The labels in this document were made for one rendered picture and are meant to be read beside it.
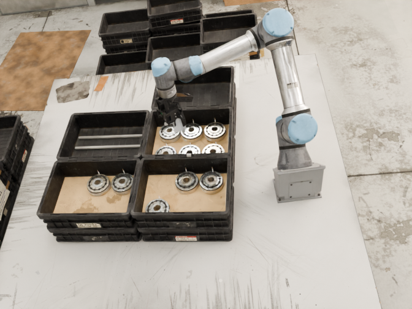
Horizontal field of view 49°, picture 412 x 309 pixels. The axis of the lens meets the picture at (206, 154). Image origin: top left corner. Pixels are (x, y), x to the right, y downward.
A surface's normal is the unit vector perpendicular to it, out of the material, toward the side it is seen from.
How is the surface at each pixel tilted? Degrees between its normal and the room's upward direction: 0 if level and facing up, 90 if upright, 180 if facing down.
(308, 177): 90
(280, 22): 35
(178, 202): 0
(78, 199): 0
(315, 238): 0
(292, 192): 90
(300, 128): 51
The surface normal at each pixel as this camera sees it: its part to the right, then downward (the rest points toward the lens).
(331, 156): -0.12, -0.64
